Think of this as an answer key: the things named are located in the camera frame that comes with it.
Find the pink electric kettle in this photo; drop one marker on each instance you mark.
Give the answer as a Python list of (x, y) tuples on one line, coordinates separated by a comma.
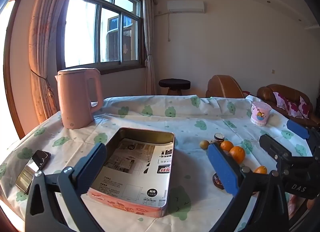
[(75, 97)]

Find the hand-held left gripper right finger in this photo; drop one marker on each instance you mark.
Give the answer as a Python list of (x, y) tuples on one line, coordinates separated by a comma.
[(222, 169)]

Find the black smartphone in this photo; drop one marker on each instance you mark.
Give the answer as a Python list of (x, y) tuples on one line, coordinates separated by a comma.
[(30, 172)]

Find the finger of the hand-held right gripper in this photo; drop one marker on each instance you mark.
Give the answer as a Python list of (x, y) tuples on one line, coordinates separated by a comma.
[(275, 147), (297, 128)]

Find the white-topped brown round cake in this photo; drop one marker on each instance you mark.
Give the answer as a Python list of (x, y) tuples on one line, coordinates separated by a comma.
[(219, 137)]

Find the pink metal tin box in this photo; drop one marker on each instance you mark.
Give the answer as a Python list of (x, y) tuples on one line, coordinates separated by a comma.
[(125, 205)]

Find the beige curtain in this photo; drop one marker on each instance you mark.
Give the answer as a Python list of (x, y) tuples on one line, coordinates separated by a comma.
[(150, 47)]

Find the printed paper liner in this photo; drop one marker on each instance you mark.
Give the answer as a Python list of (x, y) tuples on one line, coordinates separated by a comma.
[(130, 162)]

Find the sliding glass window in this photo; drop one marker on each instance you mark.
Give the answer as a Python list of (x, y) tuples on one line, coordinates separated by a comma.
[(82, 34)]

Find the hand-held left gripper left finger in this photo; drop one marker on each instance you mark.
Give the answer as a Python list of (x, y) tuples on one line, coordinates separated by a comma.
[(92, 169)]

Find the floral cushion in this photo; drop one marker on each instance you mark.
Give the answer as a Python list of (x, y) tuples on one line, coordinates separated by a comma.
[(295, 108)]

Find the brown leather sofa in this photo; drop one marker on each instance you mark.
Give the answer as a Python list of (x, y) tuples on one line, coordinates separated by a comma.
[(287, 92)]

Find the wooden door frame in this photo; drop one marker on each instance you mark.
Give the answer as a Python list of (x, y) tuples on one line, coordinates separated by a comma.
[(8, 77)]

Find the dark round fruit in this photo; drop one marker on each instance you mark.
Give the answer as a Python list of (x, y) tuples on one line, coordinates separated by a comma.
[(218, 181)]

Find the white air conditioner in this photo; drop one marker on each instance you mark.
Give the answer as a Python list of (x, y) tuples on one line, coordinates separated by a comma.
[(185, 6)]

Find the pink patterned curtain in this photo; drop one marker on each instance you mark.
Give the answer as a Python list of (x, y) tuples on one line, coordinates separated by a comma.
[(42, 47)]

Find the brown leather chair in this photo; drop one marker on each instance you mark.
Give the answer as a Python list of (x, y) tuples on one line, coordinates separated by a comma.
[(225, 87)]

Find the pink cartoon cup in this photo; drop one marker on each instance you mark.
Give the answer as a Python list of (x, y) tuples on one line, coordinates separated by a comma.
[(261, 114)]

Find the orange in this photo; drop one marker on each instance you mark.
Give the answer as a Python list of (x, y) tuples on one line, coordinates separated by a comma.
[(237, 154), (260, 170), (227, 145)]

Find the small brown kiwi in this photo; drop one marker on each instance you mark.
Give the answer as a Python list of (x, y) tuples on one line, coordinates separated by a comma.
[(204, 144)]

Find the round black stool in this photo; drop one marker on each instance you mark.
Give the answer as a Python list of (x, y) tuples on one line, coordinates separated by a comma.
[(175, 83)]

